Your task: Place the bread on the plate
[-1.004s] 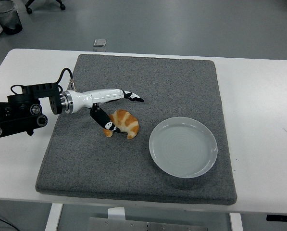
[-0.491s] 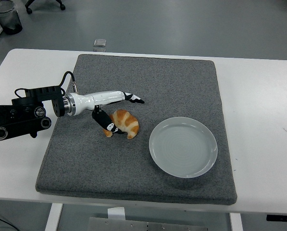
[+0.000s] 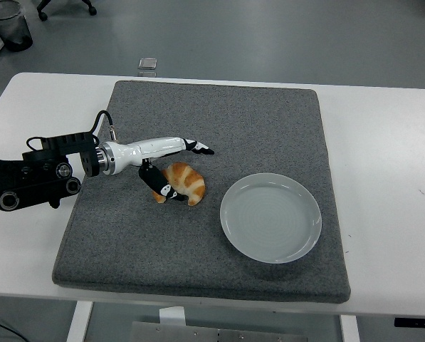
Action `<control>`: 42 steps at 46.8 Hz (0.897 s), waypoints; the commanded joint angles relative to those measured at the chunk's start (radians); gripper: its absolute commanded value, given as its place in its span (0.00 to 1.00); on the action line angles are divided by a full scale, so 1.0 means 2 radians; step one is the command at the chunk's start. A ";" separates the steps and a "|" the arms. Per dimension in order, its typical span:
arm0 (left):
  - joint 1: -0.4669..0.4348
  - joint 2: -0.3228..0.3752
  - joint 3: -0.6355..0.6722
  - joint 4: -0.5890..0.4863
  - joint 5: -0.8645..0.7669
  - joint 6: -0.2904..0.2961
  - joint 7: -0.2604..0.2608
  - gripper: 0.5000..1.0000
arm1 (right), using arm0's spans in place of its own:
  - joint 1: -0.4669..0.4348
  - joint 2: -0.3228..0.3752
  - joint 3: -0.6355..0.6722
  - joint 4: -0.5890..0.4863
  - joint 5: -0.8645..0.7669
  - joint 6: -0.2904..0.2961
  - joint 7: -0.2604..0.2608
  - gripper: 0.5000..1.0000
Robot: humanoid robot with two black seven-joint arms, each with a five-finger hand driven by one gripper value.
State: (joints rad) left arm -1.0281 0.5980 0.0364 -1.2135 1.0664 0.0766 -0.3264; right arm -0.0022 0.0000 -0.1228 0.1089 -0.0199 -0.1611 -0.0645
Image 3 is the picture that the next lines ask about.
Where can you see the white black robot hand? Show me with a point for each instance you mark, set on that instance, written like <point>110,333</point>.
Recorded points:
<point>144,147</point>

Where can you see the golden croissant bread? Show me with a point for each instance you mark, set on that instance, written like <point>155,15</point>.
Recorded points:
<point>192,181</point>

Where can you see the flat grey floor plate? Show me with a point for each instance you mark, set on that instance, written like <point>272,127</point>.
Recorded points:
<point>147,73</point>

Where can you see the pale grey round plate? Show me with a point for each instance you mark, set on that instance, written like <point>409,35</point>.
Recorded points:
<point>269,219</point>

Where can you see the grey metal plate with screws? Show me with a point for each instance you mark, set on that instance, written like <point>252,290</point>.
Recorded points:
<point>215,334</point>

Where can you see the grey felt mat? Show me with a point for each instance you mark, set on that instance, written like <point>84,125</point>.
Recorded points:
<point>233,117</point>

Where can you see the black office chair base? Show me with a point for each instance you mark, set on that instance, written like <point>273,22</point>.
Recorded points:
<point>45,7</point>

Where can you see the black mesh trash bin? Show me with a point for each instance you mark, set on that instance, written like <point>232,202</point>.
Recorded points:
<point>11,25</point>

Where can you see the white table leg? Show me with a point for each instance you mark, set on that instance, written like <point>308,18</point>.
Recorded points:
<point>349,329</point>
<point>78,322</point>

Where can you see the black table control panel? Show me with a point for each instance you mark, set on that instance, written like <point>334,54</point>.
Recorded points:
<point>416,322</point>

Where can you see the white table bracket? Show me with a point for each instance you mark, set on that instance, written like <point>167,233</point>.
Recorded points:
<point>172,315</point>

